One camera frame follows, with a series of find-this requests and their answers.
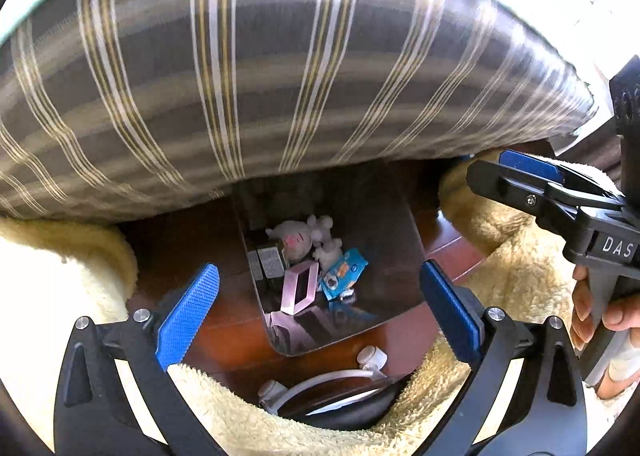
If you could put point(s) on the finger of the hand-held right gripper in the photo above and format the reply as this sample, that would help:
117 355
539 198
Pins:
510 186
530 162

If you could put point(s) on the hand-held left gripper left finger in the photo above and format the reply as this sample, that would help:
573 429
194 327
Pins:
187 311

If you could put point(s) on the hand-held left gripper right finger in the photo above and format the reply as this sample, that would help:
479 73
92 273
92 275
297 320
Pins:
452 311

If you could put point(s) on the black box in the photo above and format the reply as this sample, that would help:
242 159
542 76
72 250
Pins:
270 263

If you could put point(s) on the dark glossy bin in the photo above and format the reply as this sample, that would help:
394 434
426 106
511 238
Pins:
380 236

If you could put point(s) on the blue wet wipe packet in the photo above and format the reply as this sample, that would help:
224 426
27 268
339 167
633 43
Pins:
345 271

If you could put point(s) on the pink box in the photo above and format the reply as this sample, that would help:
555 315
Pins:
300 286

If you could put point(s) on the white plush toy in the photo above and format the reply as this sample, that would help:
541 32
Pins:
295 241

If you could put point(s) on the person's right hand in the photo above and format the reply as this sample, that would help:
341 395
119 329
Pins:
625 316

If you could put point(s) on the yellow fluffy rug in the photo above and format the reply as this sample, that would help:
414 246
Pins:
525 276

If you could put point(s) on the plaid mattress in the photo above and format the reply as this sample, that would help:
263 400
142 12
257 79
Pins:
300 61

